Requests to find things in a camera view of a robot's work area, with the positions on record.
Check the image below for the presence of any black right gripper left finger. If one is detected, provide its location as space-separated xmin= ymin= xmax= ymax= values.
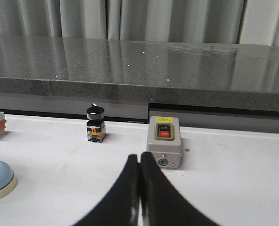
xmin=77 ymin=154 xmax=140 ymax=226

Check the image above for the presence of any blue and cream desk bell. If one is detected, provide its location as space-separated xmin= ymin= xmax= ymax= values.
xmin=0 ymin=161 xmax=17 ymax=199

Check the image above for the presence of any grey granite counter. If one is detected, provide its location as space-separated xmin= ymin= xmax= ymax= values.
xmin=0 ymin=35 xmax=279 ymax=133

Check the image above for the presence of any grey on-off switch box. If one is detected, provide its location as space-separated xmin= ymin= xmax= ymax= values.
xmin=146 ymin=116 xmax=182 ymax=169

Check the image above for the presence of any grey curtain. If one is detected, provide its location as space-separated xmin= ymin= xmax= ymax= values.
xmin=0 ymin=0 xmax=279 ymax=46

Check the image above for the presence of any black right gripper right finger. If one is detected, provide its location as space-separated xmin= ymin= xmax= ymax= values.
xmin=140 ymin=152 xmax=217 ymax=226

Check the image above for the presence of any black rotary selector switch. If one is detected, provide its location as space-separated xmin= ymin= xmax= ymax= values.
xmin=86 ymin=103 xmax=106 ymax=143

